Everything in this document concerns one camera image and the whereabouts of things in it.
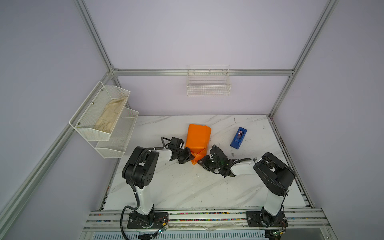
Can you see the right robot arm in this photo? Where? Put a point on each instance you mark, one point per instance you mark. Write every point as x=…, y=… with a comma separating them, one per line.
x=275, y=175

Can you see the white upper mesh shelf bin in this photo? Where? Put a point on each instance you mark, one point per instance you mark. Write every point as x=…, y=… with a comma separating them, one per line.
x=83, y=121

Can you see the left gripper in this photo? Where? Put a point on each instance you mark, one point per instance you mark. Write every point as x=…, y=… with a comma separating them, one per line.
x=188, y=158

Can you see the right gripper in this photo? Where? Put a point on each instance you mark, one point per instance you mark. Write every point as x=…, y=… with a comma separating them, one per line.
x=204, y=163

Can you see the beige cloth in bin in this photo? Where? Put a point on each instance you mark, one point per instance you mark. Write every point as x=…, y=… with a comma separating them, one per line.
x=110, y=115

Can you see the white wire wall basket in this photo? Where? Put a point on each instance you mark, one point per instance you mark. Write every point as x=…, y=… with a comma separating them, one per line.
x=208, y=80

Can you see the blue tape dispenser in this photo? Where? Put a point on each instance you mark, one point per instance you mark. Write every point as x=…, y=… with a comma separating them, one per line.
x=238, y=138

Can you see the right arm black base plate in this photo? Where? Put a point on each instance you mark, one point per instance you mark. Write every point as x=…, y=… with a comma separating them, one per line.
x=264, y=219

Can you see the aluminium frame rail front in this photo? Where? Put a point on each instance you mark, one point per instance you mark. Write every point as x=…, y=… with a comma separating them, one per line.
x=214, y=225

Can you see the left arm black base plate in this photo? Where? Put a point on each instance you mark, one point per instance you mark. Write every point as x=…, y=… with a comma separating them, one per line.
x=153, y=220

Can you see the white lower mesh shelf bin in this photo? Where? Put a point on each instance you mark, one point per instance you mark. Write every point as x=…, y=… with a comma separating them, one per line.
x=121, y=135

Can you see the white mesh shelf bin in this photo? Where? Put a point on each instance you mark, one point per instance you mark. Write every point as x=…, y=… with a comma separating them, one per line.
x=83, y=121
x=121, y=135

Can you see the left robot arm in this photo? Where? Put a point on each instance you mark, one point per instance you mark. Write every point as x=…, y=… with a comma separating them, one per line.
x=140, y=168

